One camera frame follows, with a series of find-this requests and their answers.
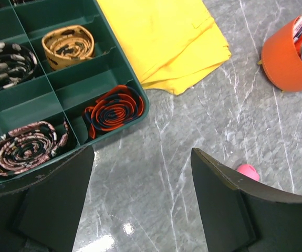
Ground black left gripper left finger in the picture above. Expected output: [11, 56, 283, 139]
[0, 146, 94, 251]

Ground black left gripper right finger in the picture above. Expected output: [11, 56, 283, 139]
[191, 148, 302, 251]

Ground orange round divided container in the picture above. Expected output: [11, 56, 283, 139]
[261, 16, 302, 92]

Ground green compartment tray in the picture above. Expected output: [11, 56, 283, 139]
[0, 1, 149, 150]

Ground orange navy rolled tie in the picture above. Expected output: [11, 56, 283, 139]
[82, 85, 145, 139]

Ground black white rolled tie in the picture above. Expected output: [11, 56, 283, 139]
[0, 42, 39, 91]

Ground yellow black rolled tie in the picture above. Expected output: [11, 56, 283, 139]
[41, 25, 95, 71]

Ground yellow folded cloth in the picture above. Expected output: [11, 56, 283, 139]
[99, 0, 231, 95]

